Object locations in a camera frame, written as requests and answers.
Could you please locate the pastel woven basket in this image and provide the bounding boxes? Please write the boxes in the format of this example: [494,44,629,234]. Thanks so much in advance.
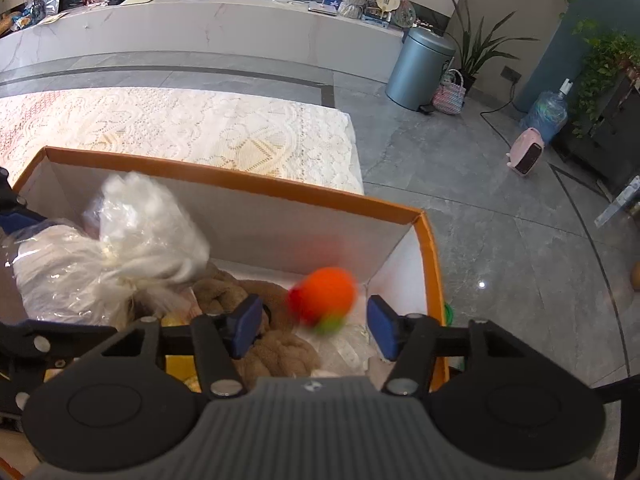
[432,68,474,116]

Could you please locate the long-leaved potted plant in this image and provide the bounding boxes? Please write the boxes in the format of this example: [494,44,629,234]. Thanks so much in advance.
[446,0,540,92]

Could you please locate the pink space heater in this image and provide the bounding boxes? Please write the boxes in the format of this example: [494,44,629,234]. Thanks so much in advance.
[504,127,547,177]

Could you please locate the grey pedal trash can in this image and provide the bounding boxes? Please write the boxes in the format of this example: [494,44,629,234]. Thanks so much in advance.
[384,27,457,114]

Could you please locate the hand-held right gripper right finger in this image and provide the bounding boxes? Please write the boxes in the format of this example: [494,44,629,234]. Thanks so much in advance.
[366,294,527,397]

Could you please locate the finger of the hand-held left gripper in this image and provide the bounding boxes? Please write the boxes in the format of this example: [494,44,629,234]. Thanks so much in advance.
[0,320,119,418]
[0,167,48,236]

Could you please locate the orange crocheted ball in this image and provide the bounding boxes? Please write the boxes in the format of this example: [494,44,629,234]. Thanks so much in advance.
[286,266,359,337]

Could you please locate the blue water jug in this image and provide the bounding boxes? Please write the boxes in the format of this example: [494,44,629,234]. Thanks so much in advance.
[519,78,574,146]

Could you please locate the red cardboard box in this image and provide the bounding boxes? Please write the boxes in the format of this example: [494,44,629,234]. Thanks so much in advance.
[0,146,450,399]

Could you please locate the black shelf unit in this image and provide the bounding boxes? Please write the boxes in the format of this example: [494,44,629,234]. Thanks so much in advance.
[549,72,640,202]

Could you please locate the green climbing plant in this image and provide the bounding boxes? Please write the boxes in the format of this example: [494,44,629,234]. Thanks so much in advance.
[569,19,640,139]

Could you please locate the black floor cable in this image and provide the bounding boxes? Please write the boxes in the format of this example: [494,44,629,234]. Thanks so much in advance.
[479,79,527,154]

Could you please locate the white marble tv cabinet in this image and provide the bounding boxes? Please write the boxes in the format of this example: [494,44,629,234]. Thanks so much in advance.
[0,0,407,79]

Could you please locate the yellow cloth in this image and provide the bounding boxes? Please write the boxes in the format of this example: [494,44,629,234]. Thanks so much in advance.
[162,312,204,394]

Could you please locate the clear plastic bag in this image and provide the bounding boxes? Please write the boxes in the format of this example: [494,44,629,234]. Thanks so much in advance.
[10,170,212,324]

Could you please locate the snack packets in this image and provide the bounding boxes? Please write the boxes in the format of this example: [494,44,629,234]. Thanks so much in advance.
[0,10,36,37]

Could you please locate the brown plush toy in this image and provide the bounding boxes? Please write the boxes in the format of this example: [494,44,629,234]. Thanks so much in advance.
[192,269,324,392]

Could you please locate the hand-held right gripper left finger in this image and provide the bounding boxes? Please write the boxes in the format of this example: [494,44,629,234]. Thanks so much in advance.
[100,294,265,401]

